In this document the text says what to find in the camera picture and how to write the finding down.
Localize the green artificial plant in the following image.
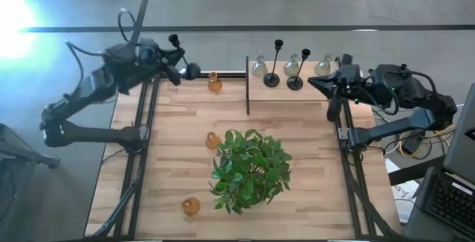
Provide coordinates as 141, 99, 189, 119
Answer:
208, 128, 293, 216

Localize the grey laptop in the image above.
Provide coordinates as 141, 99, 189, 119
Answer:
422, 82, 475, 240

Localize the black aluminium table frame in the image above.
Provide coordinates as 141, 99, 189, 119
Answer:
91, 63, 402, 240

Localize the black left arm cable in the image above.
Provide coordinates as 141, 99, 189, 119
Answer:
62, 7, 144, 87

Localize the yellow cable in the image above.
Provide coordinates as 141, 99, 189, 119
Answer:
399, 125, 458, 160

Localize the dark grey chair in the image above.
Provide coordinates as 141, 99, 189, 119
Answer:
0, 122, 61, 242

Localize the black side desk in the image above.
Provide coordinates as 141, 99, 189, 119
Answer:
387, 152, 475, 242

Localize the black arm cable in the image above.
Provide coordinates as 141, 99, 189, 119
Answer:
62, 7, 144, 87
352, 69, 437, 117

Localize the tall black metal candlestick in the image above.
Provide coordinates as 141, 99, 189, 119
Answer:
263, 39, 284, 88

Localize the raised wooden shelf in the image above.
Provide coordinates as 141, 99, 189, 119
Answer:
244, 56, 345, 116

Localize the medium black metal candlestick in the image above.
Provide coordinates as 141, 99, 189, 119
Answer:
286, 48, 312, 91

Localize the white paper sheet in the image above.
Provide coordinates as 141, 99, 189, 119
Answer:
385, 158, 420, 225

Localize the amber glass candle holder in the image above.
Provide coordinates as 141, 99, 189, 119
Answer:
181, 196, 201, 216
206, 71, 223, 94
205, 131, 223, 151

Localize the short black metal candlestick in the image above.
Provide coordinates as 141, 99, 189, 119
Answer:
168, 33, 202, 81

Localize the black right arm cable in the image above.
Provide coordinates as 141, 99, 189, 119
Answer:
352, 69, 437, 117

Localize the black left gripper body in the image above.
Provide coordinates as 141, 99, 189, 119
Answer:
135, 38, 170, 74

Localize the black power adapter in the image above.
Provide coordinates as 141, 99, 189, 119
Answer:
402, 137, 427, 156

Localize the clear glass candle holder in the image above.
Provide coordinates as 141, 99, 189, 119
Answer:
284, 53, 301, 78
314, 54, 333, 76
251, 55, 269, 79

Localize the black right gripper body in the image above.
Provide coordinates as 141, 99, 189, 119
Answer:
332, 65, 374, 104

